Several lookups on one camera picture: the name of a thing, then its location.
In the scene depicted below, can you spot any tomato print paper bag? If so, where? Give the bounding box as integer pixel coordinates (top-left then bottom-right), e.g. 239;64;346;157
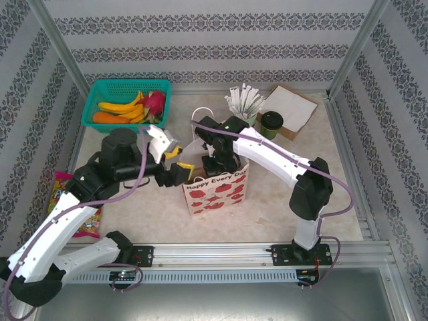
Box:
182;106;251;217

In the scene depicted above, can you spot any brown cardboard box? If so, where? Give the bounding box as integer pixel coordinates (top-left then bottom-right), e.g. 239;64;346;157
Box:
255;84;319;141

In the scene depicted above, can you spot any white napkin stack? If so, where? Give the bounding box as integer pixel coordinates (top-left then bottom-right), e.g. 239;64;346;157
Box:
263;87;318;132

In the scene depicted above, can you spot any green coffee cup black lid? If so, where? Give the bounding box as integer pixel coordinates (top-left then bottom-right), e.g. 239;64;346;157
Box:
259;110;284;140

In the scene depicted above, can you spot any orange fruit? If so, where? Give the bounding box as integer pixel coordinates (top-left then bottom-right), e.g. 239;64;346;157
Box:
92;112;130;124

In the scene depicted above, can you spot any yellow banana bunch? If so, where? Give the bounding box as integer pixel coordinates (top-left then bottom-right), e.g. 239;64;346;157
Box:
98;90;146;124

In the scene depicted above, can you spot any pink dragon fruit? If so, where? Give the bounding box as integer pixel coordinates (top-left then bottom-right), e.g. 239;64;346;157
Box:
135;90;167;123

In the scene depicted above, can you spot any teal plastic basket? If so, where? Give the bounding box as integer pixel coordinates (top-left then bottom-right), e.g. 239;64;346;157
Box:
81;79;172;134

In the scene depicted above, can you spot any colourful candy bag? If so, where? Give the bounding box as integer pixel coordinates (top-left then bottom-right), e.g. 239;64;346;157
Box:
48;171;103;239

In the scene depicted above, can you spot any small circuit board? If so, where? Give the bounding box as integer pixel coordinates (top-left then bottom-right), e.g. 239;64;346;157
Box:
296;270;320;285
109;270;137;281

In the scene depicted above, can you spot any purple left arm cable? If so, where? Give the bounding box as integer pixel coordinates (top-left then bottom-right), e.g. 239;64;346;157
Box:
5;126;153;320

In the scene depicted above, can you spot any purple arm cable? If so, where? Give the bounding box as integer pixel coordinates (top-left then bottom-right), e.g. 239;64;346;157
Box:
5;126;153;320
190;120;354;289

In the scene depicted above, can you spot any black left gripper cable loop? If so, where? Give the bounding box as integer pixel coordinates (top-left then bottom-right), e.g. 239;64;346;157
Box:
122;176;151;190

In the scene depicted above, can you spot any aluminium frame cross bar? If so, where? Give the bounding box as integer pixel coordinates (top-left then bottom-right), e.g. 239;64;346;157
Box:
83;82;332;96

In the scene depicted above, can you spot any aluminium mounting rail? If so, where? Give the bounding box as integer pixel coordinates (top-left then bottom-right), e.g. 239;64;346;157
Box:
33;241;394;268

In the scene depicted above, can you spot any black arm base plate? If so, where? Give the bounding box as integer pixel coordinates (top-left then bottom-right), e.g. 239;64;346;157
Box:
270;243;332;267
128;245;154;268

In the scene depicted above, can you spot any slotted metal cable tray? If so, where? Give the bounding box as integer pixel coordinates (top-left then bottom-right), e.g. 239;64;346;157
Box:
45;269;299;285

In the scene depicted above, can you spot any aluminium frame post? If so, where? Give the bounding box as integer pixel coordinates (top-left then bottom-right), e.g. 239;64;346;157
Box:
26;0;93;101
326;0;392;100

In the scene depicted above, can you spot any aluminium frame side rail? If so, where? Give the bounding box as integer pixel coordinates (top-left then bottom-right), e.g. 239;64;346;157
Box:
322;93;382;242

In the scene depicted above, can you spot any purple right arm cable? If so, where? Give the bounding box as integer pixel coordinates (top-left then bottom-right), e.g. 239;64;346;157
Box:
190;120;354;289

